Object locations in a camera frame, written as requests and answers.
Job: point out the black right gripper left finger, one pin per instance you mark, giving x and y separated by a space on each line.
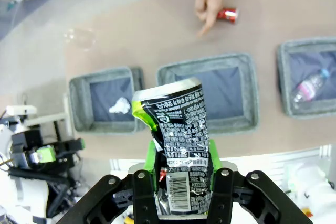
143 195

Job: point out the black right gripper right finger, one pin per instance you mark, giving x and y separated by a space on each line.
223 195

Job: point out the crushed red soda can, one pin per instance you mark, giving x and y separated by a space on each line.
228 15

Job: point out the crushed black drink can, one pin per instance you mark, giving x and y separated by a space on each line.
181 129

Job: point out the grey fabric basket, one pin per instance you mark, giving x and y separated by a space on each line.
284 77
249 90
81 103

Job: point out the clear plastic bottle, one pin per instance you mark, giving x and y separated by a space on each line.
309 86

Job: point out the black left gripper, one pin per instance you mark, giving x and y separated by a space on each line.
26 142

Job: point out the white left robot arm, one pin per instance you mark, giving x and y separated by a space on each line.
29 195

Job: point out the white tissue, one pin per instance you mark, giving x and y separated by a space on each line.
120 106

